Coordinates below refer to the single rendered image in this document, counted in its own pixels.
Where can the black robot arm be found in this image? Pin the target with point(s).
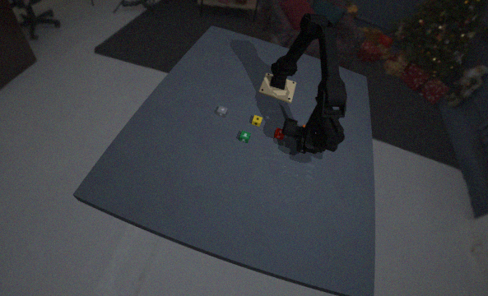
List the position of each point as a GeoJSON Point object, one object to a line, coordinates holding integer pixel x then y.
{"type": "Point", "coordinates": [331, 89]}

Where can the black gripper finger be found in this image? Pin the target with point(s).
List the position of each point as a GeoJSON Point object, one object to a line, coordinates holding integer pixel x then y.
{"type": "Point", "coordinates": [297, 141]}

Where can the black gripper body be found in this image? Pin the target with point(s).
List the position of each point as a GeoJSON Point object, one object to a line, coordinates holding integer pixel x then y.
{"type": "Point", "coordinates": [290, 129]}

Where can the red block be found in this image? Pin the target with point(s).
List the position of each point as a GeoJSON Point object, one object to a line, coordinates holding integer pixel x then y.
{"type": "Point", "coordinates": [279, 134]}

